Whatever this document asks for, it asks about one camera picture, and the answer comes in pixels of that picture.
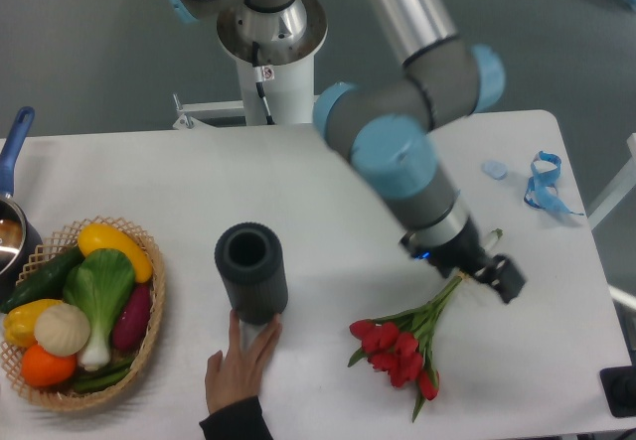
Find black cable on pedestal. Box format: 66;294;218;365
250;41;276;126

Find red tulip bouquet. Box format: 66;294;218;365
348;269;468;419

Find blue ribbon strip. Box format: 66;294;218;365
523;151;584;217

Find white metal frame right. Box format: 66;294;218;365
587;133;635;230

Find light blue round cap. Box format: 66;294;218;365
481;160;508;181

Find blue handled saucepan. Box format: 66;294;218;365
1;106;42;300

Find orange fruit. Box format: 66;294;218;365
20;344;77;388

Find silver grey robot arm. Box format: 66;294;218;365
168;0;525;301

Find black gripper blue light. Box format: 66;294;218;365
399;218;526;304

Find black sleeved forearm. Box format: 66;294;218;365
199;396;273;440

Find cream white garlic bulb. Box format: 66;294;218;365
34;303;90;357

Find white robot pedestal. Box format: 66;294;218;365
173;52;316;129

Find purple sweet potato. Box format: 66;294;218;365
111;284;151;352

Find green cucumber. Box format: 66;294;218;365
1;245;84;314

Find dark grey ribbed vase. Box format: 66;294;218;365
214;221;288;326

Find green bok choy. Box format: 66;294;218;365
63;248;135;372

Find yellow bell pepper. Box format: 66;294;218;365
3;299;63;349

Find woven wicker basket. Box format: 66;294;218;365
1;216;166;412

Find yellow squash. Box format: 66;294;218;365
78;222;153;283

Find green bean pods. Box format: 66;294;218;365
71;357;133;395

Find bare human hand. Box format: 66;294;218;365
205;311;282;414

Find black device at table edge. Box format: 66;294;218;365
599;366;635;418

